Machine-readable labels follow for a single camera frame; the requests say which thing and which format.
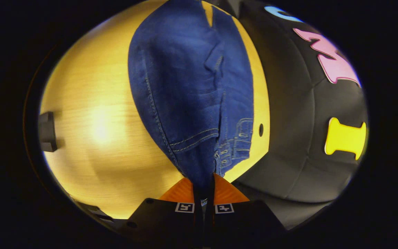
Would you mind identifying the blue jeans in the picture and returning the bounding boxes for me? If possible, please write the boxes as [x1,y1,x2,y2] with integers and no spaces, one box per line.
[127,0,255,204]

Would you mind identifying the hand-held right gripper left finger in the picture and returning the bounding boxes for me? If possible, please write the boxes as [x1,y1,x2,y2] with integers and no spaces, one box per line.
[118,177,205,248]

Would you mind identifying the black table edge block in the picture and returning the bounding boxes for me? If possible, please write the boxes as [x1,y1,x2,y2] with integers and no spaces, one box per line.
[39,111,58,153]

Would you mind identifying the black backdrop cloth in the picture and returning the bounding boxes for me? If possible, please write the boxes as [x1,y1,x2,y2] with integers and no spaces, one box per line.
[216,0,369,231]

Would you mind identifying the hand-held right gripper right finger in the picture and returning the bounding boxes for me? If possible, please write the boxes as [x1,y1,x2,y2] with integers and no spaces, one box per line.
[204,173,286,248]

